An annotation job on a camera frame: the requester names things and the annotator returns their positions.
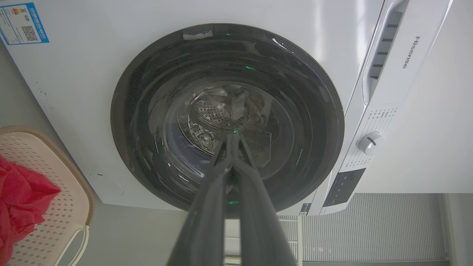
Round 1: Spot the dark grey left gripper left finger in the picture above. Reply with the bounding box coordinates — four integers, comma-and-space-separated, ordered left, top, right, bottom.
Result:
167, 134, 235, 266

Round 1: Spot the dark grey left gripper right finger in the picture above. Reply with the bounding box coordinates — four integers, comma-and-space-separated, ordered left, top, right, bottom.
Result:
232, 134, 297, 266

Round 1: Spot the beige perforated laundry basket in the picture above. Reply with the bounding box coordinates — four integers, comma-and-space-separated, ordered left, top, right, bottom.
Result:
0, 126, 95, 266

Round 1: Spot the round dark washing machine door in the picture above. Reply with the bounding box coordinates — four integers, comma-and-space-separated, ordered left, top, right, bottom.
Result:
110, 23, 345, 218

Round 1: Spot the white washing machine dial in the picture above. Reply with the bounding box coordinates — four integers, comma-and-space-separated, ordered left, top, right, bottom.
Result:
358, 132, 385, 156

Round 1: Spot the white Hisense washing machine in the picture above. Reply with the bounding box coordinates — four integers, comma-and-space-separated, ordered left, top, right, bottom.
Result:
0, 0, 454, 216

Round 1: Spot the red garment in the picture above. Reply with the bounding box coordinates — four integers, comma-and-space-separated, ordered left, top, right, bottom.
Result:
0, 155, 61, 266

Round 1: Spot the white detergent drawer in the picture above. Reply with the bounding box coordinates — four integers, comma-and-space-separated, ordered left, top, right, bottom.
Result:
361, 0, 454, 106

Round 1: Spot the blue energy label sticker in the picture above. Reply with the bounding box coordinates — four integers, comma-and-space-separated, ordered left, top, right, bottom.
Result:
0, 3, 50, 45

